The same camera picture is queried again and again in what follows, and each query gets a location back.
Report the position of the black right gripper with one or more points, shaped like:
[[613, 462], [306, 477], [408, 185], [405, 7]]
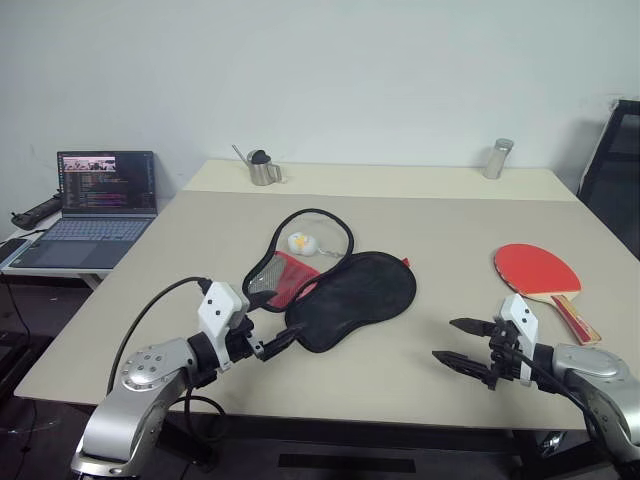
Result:
[[502, 350]]

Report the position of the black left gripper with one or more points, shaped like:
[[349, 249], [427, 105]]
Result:
[[242, 345]]

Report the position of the black and red paddle case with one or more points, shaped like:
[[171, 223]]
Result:
[[350, 295]]

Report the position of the red table tennis paddle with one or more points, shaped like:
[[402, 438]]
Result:
[[535, 267]]

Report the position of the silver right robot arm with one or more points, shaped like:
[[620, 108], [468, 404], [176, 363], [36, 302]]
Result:
[[590, 367]]

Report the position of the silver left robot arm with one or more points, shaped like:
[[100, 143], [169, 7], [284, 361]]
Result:
[[145, 385]]

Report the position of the steel pitcher with black lid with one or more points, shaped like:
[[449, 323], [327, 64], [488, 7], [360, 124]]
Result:
[[262, 172]]

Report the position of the steel shaker bottle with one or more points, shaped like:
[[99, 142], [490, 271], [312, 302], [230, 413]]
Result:
[[495, 160]]

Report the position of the open grey laptop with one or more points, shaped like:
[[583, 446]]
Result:
[[107, 200]]

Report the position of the black chair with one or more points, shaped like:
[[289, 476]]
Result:
[[620, 175]]

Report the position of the black power strip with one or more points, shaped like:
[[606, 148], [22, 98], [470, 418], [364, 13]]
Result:
[[37, 212]]

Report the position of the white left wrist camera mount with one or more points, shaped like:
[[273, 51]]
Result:
[[220, 305]]

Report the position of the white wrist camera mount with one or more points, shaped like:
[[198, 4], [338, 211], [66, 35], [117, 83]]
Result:
[[220, 305], [522, 312]]

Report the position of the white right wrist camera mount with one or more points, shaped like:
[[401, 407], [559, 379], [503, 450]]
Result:
[[522, 312]]

